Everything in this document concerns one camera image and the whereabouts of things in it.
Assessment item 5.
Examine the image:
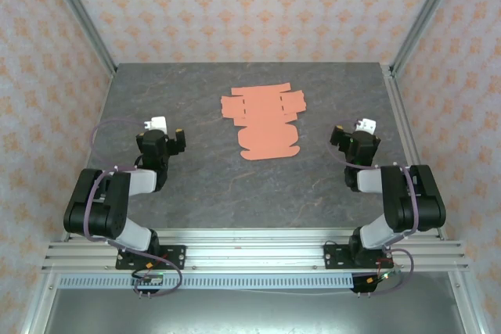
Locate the orange paper box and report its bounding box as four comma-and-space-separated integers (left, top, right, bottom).
220, 82, 307, 162

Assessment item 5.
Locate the narrow aluminium crossbeam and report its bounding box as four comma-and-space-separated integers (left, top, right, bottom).
62, 227, 447, 243

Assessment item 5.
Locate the small electronics board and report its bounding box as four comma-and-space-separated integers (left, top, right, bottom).
351, 267, 404, 296
131, 269, 165, 288

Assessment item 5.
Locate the grey metal bottom panel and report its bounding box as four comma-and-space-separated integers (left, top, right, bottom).
42, 289, 470, 334

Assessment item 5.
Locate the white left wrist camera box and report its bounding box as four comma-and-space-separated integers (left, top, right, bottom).
142, 115, 168, 131

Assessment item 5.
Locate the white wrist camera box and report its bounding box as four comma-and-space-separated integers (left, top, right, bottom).
354, 117, 377, 135
142, 115, 168, 131

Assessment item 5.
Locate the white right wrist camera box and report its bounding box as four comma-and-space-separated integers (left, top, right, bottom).
354, 117, 377, 135

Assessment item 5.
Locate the aluminium table side rail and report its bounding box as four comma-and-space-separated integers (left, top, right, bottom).
381, 63, 447, 241

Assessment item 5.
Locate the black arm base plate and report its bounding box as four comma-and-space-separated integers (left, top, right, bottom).
115, 245, 187, 271
323, 243, 395, 271

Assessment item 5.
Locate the wide aluminium base rail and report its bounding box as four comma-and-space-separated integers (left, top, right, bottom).
41, 242, 470, 275

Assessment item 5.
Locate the grey slotted cable duct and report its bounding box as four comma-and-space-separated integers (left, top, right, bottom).
57, 274, 355, 290

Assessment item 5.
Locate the aluminium corner post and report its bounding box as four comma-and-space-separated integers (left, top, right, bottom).
389, 0, 467, 77
41, 0, 118, 79

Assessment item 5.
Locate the aluminium lower frame bar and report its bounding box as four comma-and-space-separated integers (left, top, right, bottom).
449, 271, 490, 334
21, 273, 59, 334

